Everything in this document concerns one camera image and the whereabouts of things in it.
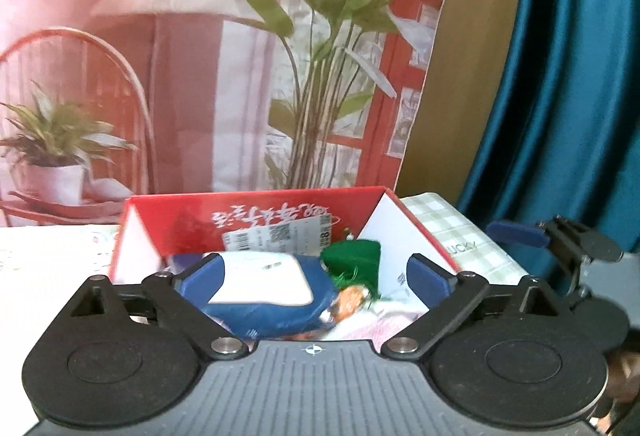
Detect blue curtain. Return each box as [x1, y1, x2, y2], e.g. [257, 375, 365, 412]
[457, 0, 640, 267]

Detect pink cloth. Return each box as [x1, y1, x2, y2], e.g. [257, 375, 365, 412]
[300, 301, 431, 343]

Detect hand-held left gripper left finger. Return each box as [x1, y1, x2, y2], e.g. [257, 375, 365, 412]
[70, 253, 248, 361]

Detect printed room scene backdrop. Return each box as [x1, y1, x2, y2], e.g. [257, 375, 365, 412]
[0, 0, 456, 227]

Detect red cardboard box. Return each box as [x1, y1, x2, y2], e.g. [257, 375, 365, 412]
[110, 186, 463, 342]

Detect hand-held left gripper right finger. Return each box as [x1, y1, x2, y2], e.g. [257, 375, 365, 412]
[382, 254, 568, 359]

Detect blue and white soft pouch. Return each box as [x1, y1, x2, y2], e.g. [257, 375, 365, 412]
[200, 252, 337, 337]

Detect orange floral cloth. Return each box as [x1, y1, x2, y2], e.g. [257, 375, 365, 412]
[325, 286, 373, 321]

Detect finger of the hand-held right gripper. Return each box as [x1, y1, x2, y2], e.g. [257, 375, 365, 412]
[487, 217, 588, 261]

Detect green cloth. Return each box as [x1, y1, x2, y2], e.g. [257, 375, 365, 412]
[320, 238, 383, 299]

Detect checked bunny print tablecloth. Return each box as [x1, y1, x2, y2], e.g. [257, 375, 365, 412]
[0, 193, 531, 436]

